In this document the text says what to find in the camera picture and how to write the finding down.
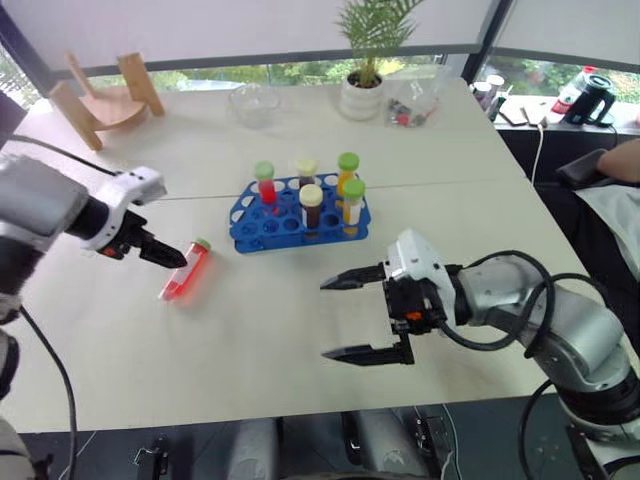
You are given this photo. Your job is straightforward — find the white power cable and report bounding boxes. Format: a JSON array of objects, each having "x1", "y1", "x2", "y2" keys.
[{"x1": 530, "y1": 121, "x2": 547, "y2": 187}]

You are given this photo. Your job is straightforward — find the red tube green cap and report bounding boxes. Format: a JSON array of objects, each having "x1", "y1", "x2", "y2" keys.
[
  {"x1": 158, "y1": 237, "x2": 214, "y2": 304},
  {"x1": 254, "y1": 160, "x2": 279, "y2": 207}
]

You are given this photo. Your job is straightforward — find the cardboard pieces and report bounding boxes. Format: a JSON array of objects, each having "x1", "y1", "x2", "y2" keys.
[{"x1": 496, "y1": 97, "x2": 552, "y2": 127}]

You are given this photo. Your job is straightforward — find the wooden stand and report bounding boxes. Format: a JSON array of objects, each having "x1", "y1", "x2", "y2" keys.
[{"x1": 47, "y1": 49, "x2": 167, "y2": 153}]

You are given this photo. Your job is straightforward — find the brown tube cream cap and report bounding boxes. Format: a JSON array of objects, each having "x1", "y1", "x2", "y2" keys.
[
  {"x1": 298, "y1": 183, "x2": 324, "y2": 235},
  {"x1": 294, "y1": 158, "x2": 320, "y2": 189}
]

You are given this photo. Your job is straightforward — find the blue test tube rack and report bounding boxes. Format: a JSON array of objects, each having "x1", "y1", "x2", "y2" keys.
[{"x1": 228, "y1": 173, "x2": 373, "y2": 254}]

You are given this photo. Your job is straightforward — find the red capped bottle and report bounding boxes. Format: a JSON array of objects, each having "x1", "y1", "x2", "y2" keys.
[{"x1": 551, "y1": 64, "x2": 597, "y2": 120}]

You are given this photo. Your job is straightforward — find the orange tube green cap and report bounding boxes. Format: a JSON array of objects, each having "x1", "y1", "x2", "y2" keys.
[
  {"x1": 341, "y1": 178, "x2": 368, "y2": 237},
  {"x1": 336, "y1": 151, "x2": 362, "y2": 197}
]

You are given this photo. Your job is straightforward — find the grey rounded shape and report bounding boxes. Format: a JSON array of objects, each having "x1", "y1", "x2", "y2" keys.
[
  {"x1": 343, "y1": 408, "x2": 432, "y2": 480},
  {"x1": 231, "y1": 416, "x2": 279, "y2": 480}
]

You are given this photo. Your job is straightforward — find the black electric kettle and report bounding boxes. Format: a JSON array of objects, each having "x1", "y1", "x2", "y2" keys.
[{"x1": 561, "y1": 74, "x2": 618, "y2": 127}]

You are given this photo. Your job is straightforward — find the green palm plant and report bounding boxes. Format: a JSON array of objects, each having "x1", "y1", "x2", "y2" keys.
[{"x1": 333, "y1": 0, "x2": 427, "y2": 89}]

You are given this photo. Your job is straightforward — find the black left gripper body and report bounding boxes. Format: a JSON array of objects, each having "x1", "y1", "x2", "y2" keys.
[{"x1": 97, "y1": 209, "x2": 154, "y2": 263}]

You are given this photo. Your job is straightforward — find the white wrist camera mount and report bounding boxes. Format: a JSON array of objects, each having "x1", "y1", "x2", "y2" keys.
[
  {"x1": 81, "y1": 166, "x2": 168, "y2": 252},
  {"x1": 386, "y1": 228, "x2": 459, "y2": 302}
]

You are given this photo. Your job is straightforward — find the black cable under left arm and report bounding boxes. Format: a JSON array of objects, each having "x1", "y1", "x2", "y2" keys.
[{"x1": 18, "y1": 304, "x2": 79, "y2": 480}]

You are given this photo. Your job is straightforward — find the person's light grey clothing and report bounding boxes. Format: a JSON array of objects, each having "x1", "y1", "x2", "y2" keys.
[{"x1": 573, "y1": 178, "x2": 640, "y2": 282}]

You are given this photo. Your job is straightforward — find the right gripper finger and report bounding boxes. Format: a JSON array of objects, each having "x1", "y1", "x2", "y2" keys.
[
  {"x1": 319, "y1": 263, "x2": 389, "y2": 292},
  {"x1": 320, "y1": 331, "x2": 417, "y2": 369}
]

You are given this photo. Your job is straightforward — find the clear bag with small items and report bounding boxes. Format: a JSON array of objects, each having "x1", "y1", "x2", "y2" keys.
[{"x1": 383, "y1": 63, "x2": 452, "y2": 129}]

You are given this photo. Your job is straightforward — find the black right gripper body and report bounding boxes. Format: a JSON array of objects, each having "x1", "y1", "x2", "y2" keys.
[{"x1": 381, "y1": 259, "x2": 450, "y2": 337}]

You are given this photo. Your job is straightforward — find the black cable under arm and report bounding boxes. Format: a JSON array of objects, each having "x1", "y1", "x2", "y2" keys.
[
  {"x1": 519, "y1": 378, "x2": 569, "y2": 480},
  {"x1": 18, "y1": 304, "x2": 79, "y2": 480}
]

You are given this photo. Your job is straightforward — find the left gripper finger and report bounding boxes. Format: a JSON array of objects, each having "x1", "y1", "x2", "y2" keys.
[
  {"x1": 141, "y1": 231, "x2": 188, "y2": 267},
  {"x1": 139, "y1": 246, "x2": 186, "y2": 272}
]

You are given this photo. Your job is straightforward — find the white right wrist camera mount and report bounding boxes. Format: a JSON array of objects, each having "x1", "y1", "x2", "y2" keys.
[{"x1": 386, "y1": 228, "x2": 459, "y2": 302}]

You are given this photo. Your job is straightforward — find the drink cans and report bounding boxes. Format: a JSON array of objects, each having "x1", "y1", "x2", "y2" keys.
[{"x1": 471, "y1": 74, "x2": 507, "y2": 122}]

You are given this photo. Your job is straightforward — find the clear glass bowl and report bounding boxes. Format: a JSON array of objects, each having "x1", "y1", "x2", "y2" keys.
[{"x1": 228, "y1": 83, "x2": 282, "y2": 130}]

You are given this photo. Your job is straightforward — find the white plant pot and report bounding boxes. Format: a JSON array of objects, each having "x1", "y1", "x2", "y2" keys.
[{"x1": 339, "y1": 71, "x2": 387, "y2": 122}]

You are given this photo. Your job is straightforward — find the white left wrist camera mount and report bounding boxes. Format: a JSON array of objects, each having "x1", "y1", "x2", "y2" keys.
[{"x1": 81, "y1": 166, "x2": 168, "y2": 252}]

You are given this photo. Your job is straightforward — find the black chair armrest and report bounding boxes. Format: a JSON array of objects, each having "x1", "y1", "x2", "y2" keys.
[{"x1": 555, "y1": 148, "x2": 609, "y2": 192}]

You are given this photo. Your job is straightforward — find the black cable under right arm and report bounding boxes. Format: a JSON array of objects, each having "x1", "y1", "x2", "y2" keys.
[{"x1": 519, "y1": 378, "x2": 569, "y2": 480}]

